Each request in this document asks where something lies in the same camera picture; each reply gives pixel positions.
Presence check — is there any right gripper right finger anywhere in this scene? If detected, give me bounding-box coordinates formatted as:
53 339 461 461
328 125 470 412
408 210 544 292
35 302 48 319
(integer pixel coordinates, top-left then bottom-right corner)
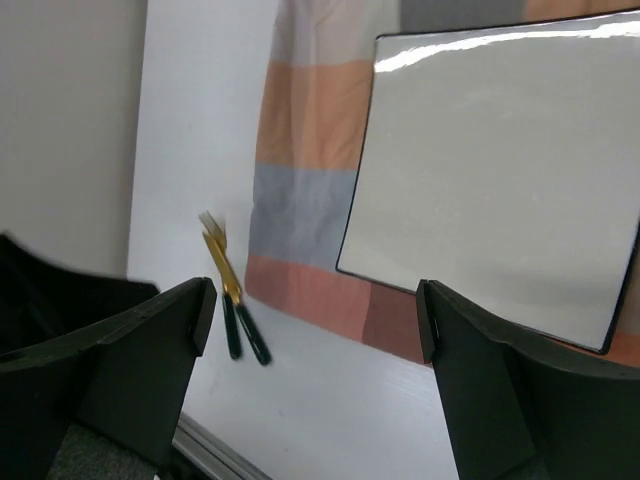
416 280 639 479

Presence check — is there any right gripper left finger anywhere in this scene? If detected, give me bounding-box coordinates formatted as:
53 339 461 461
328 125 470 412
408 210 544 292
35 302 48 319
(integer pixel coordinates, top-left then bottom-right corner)
1 277 217 479

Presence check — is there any square white plate black rim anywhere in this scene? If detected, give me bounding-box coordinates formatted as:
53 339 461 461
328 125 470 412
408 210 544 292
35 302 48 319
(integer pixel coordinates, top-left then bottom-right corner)
336 9 639 354

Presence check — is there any checkered orange blue cloth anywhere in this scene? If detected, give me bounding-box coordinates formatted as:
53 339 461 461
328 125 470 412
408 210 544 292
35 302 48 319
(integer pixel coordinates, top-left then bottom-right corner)
245 0 627 364

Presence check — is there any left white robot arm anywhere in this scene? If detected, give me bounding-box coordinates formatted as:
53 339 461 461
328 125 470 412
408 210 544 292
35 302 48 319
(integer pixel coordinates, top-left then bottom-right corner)
1 233 159 354

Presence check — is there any gold fork green handle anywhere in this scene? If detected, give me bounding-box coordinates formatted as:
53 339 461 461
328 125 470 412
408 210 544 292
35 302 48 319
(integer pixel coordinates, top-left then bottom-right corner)
199 212 242 360

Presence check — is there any gold knife green handle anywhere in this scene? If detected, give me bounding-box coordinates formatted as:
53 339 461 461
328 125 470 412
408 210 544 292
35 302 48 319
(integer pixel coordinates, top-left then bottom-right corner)
201 230 274 366

